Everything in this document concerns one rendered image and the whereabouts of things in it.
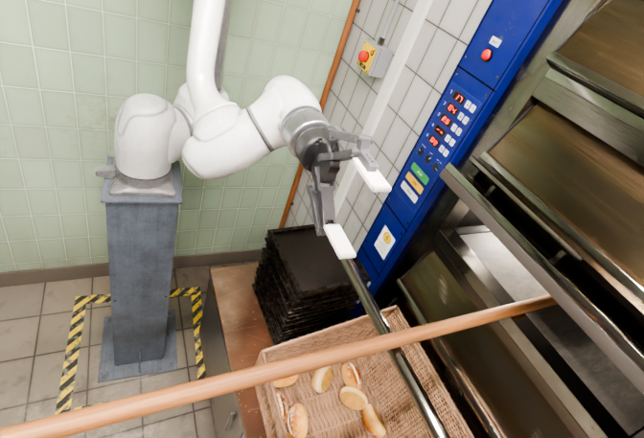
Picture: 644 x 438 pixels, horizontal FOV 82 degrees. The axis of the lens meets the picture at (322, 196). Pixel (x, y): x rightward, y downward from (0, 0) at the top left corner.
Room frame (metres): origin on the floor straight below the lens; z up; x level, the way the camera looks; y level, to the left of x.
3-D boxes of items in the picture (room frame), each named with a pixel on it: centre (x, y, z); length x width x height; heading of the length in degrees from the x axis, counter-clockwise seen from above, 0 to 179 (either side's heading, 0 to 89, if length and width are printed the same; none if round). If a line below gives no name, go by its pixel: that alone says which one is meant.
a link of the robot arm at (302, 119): (0.62, 0.07, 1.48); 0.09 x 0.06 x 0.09; 125
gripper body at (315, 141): (0.56, 0.02, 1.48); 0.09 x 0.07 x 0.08; 35
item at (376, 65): (1.41, 0.01, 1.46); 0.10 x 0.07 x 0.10; 36
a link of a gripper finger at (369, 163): (0.47, -0.04, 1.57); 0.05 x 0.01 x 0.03; 35
